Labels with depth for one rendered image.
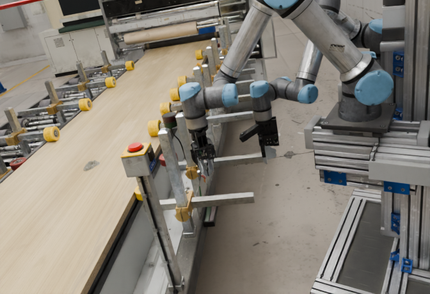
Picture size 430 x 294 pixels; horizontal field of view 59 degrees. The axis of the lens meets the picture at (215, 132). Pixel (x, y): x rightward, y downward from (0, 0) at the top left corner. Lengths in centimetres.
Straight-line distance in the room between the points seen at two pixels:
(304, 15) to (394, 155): 55
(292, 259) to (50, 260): 145
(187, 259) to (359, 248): 101
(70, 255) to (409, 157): 113
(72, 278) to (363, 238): 148
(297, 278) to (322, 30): 147
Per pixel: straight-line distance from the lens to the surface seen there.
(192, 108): 127
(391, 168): 137
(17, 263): 142
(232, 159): 165
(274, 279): 228
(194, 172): 162
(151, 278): 154
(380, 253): 212
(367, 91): 126
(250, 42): 133
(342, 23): 183
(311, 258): 238
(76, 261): 129
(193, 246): 149
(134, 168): 106
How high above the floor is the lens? 165
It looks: 24 degrees down
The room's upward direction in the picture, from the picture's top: 11 degrees counter-clockwise
